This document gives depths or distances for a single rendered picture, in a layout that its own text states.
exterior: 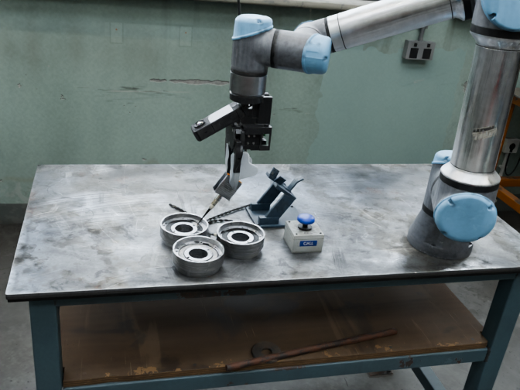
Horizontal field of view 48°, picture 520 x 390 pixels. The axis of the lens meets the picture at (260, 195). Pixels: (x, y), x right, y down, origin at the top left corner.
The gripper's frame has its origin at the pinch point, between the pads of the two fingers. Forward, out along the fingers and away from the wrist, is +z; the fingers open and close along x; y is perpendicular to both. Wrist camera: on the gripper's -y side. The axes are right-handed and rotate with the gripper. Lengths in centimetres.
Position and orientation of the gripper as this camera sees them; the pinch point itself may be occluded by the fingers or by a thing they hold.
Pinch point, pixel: (230, 181)
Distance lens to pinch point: 127.6
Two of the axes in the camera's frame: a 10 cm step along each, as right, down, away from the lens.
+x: -2.8, -4.4, 8.5
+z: -1.0, 9.0, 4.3
